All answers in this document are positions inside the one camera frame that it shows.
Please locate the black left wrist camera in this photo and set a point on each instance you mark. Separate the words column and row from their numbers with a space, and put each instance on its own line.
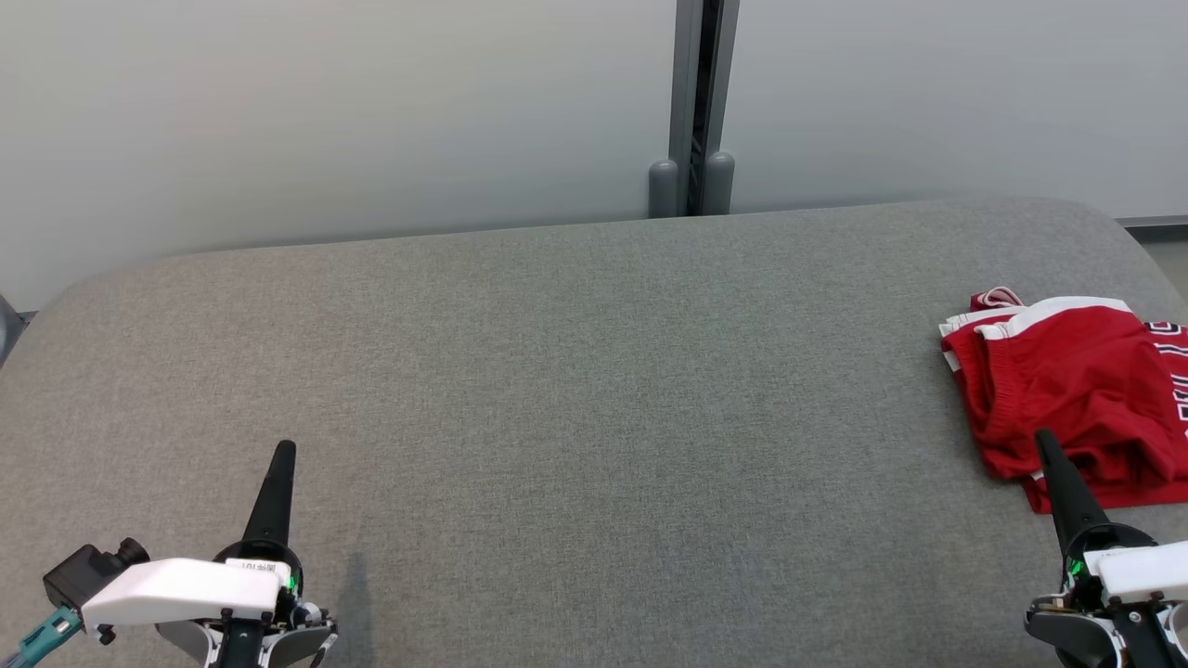
column 83, row 575

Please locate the grey metal partition post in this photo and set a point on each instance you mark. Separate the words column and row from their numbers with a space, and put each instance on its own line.
column 696, row 111

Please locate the red Bulls basketball jersey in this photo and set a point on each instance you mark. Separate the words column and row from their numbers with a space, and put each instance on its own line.
column 1114, row 498

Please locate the red shorts with white waistband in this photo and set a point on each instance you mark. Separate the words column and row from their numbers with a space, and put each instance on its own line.
column 1067, row 380

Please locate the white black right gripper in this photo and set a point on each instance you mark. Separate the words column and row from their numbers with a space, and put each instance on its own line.
column 1142, row 571

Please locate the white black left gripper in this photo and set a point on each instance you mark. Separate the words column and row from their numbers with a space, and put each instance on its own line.
column 186, row 589

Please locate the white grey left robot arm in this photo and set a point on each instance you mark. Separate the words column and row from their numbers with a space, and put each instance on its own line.
column 302, row 642

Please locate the grey metal frame leg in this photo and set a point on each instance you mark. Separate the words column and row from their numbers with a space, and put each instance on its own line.
column 7, row 329

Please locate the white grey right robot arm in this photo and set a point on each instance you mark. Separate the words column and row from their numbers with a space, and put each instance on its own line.
column 1058, row 631

